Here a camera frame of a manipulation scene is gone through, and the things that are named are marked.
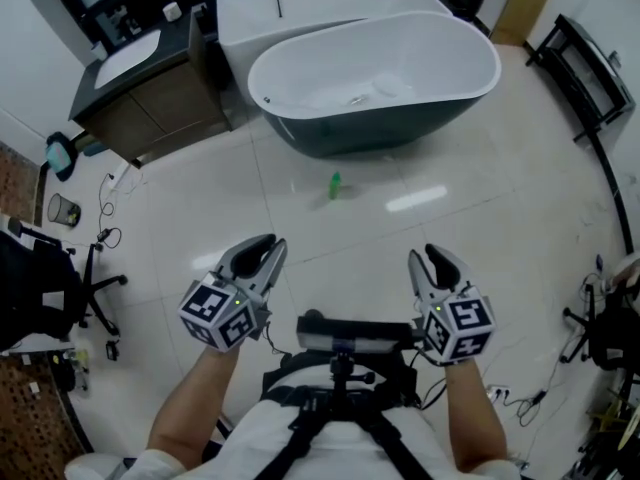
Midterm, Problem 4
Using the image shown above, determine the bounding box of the white round chair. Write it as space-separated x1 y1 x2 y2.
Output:
64 452 131 480

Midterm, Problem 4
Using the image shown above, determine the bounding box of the brown cardboard sheet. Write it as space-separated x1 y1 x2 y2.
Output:
489 0 554 47

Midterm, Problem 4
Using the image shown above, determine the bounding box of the black chest harness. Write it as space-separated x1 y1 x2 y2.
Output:
259 352 436 480

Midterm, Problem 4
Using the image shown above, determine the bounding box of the black metal rack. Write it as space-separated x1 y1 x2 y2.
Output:
524 13 636 144

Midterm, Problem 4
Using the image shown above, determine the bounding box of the black mirror frame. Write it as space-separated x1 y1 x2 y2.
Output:
39 0 219 52

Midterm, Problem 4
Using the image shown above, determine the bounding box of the black wire mesh wastebasket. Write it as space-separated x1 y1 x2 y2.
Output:
47 192 82 228

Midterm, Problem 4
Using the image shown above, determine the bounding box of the black office chair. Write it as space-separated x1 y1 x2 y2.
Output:
0 217 129 354
562 277 640 374

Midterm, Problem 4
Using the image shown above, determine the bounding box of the black floor cable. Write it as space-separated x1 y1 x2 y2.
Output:
96 172 124 250

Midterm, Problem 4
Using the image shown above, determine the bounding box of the teal and black bag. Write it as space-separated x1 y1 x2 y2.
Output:
44 131 79 183

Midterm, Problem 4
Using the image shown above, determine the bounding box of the person's white shirt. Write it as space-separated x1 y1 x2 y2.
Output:
119 397 521 480

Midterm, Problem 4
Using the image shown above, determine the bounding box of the person's right forearm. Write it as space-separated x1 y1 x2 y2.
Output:
442 360 509 474

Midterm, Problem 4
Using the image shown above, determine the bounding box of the dark green oval bathtub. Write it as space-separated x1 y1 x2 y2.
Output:
247 10 503 159

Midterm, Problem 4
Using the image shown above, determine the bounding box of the wooden vanity cabinet with sink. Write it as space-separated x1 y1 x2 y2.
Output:
68 5 234 169

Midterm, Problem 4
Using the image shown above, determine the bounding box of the black monitor mount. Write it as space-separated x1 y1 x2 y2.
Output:
327 350 376 394

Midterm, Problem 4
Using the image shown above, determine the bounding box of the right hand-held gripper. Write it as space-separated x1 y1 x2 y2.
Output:
407 243 499 367

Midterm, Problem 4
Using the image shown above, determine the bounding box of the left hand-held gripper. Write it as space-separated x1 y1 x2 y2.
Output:
177 233 289 355

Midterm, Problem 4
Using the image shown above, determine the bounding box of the person's left forearm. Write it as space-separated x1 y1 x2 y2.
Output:
147 345 241 469

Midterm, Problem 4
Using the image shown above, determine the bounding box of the black chest monitor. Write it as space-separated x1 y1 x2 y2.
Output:
295 316 416 354

